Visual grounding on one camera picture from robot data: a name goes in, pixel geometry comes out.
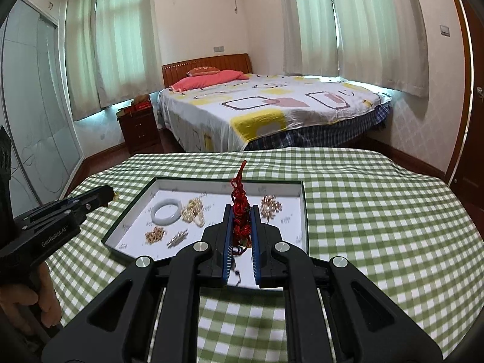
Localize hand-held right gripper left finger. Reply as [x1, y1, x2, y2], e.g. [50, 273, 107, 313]
[43, 204, 232, 363]

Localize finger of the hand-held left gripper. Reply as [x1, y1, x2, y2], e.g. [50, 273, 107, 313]
[75, 195, 114, 217]
[67, 185, 114, 207]

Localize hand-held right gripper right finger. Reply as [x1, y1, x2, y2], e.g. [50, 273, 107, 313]
[250, 206, 443, 363]

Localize red knotted cord charm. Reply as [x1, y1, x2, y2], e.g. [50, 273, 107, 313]
[231, 160, 253, 284]

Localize pearl bracelet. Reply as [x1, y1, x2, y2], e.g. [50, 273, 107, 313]
[181, 197, 207, 228]

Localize silver rhinestone brooch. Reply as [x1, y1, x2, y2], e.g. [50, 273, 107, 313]
[167, 231, 189, 249]

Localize green jewelry tray box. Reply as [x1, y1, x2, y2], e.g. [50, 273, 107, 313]
[102, 176, 311, 292]

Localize gold chain necklace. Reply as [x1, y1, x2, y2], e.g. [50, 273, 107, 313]
[145, 226, 167, 244]

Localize person's left hand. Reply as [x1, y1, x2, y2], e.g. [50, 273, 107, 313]
[0, 263, 63, 334]

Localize gold pearl brooch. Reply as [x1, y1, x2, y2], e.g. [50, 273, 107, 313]
[260, 195, 282, 221]

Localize white jade bangle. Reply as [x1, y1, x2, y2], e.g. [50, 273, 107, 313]
[151, 199, 183, 225]

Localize wooden nightstand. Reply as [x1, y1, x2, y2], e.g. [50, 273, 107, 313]
[115, 109, 161, 155]

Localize glass sliding wardrobe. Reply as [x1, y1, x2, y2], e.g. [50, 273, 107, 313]
[0, 0, 84, 212]

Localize green checked tablecloth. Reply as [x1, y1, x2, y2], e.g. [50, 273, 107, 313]
[38, 147, 473, 363]

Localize plaid bed skirt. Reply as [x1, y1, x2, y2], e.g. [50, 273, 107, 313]
[242, 104, 391, 150]

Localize white curtain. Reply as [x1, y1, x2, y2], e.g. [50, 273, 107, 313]
[280, 0, 339, 77]
[94, 0, 156, 108]
[66, 0, 101, 119]
[327, 0, 430, 97]

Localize patterned bedspread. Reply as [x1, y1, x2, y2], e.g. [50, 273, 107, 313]
[158, 74, 390, 152]

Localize pink pillow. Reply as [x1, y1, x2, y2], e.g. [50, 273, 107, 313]
[168, 70, 250, 92]

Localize orange pillow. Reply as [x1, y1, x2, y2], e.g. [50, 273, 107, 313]
[186, 66, 221, 77]

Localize wooden bed headboard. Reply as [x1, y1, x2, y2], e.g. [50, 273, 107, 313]
[162, 53, 253, 87]

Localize wooden door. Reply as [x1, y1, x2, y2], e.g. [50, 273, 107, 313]
[444, 0, 484, 186]

